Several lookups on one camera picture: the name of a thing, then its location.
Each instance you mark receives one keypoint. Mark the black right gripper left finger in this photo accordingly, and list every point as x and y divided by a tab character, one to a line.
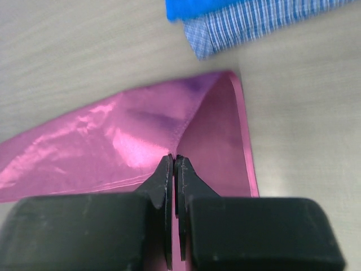
98	231

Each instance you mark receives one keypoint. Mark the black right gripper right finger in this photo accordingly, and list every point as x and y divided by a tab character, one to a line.
237	233

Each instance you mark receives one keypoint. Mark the magenta satin napkin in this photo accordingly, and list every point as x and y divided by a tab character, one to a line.
115	144

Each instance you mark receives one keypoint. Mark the blue striped cloth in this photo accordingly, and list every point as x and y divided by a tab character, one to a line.
244	22

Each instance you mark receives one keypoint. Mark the blue terry towel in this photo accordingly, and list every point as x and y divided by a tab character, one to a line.
190	9

